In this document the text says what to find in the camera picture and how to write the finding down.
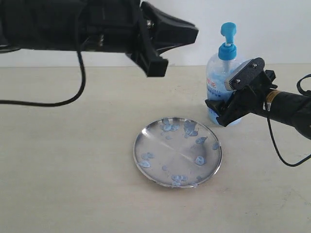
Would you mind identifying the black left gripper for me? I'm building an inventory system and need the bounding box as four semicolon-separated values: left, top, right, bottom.
0;0;199;77

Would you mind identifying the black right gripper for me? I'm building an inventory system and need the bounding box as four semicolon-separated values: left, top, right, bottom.
205;57;276;127

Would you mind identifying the blue pump soap bottle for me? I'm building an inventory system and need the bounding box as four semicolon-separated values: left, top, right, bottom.
205;22;246;126

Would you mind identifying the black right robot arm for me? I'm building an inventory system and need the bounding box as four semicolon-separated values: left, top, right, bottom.
205;57;311;138

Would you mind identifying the round steel plate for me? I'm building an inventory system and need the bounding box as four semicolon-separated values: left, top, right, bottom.
133;117;223;188

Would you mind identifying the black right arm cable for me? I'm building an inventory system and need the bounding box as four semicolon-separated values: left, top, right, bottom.
266;74;311;167

